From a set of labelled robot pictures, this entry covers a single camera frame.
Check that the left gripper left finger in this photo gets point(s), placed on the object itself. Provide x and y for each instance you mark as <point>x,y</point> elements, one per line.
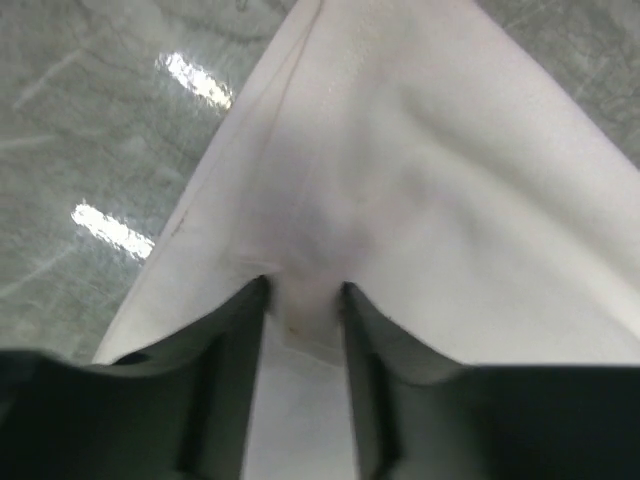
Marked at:
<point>176,409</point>

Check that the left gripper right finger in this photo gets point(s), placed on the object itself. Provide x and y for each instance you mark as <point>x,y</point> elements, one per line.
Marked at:
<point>418,414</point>

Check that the cream white t-shirt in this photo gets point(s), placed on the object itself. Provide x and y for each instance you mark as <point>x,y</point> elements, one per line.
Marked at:
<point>414,149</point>

